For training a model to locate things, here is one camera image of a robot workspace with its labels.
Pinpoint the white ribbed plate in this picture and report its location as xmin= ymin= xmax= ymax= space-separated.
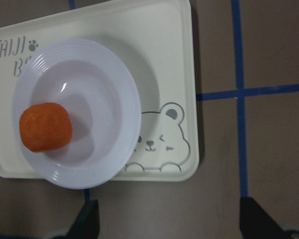
xmin=12 ymin=38 xmax=141 ymax=189

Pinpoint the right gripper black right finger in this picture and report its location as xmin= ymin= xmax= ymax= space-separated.
xmin=239 ymin=197 xmax=283 ymax=239

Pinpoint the orange fruit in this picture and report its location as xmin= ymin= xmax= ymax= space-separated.
xmin=19 ymin=103 xmax=72 ymax=152

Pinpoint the cream bear tray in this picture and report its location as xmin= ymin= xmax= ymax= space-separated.
xmin=0 ymin=0 xmax=199 ymax=181

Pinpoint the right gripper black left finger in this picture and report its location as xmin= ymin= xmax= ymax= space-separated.
xmin=66 ymin=200 xmax=100 ymax=238

